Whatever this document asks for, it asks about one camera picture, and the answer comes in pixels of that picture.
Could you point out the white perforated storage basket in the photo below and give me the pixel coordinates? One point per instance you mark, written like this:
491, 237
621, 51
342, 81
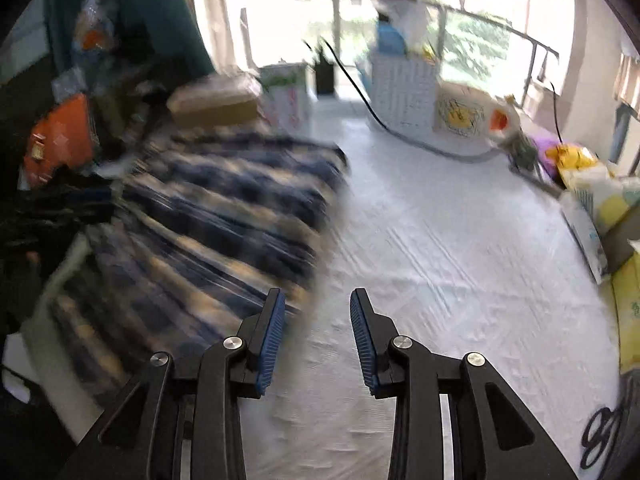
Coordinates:
404, 91

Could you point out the small duck bottle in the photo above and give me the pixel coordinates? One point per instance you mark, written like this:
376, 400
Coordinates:
511, 110

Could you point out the white power strip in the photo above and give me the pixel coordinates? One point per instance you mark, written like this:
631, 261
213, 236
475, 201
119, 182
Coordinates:
331, 106

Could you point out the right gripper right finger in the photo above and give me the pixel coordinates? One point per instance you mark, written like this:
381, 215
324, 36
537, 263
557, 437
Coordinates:
493, 433

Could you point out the white lotion tube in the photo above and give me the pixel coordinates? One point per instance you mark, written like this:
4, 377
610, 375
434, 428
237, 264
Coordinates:
586, 236

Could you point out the colourful snack bag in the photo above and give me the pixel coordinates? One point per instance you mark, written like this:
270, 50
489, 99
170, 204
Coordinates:
94, 30

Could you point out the plaid flannel pants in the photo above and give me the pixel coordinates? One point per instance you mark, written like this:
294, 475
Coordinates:
204, 226

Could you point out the beige lidded food container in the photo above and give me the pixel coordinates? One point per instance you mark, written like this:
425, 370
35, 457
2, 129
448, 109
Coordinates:
216, 101

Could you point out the yellow white snack packet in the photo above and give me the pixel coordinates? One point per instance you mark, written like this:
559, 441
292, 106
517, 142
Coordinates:
606, 198

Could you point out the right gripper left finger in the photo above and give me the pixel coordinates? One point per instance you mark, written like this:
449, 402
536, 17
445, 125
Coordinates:
179, 416

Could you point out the green white milk carton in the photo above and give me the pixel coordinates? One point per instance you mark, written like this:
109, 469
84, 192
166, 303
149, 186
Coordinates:
285, 102

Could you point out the purple cloth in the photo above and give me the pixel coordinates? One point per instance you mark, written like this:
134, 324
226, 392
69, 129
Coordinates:
543, 145

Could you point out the black scissors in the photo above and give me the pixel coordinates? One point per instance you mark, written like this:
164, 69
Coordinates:
599, 436

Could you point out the white cartoon bear mug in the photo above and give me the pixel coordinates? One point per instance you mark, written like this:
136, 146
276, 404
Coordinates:
471, 112

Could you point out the yellow crumpled wrapper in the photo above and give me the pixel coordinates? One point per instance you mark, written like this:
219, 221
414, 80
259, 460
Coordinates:
573, 157

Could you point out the yellow tissue box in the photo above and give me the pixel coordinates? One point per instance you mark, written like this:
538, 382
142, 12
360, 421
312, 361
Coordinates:
625, 285

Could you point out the teal curtain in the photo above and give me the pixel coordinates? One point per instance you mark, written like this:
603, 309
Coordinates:
170, 24

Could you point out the white plastic bag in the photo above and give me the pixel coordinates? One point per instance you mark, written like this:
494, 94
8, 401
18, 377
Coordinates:
402, 28

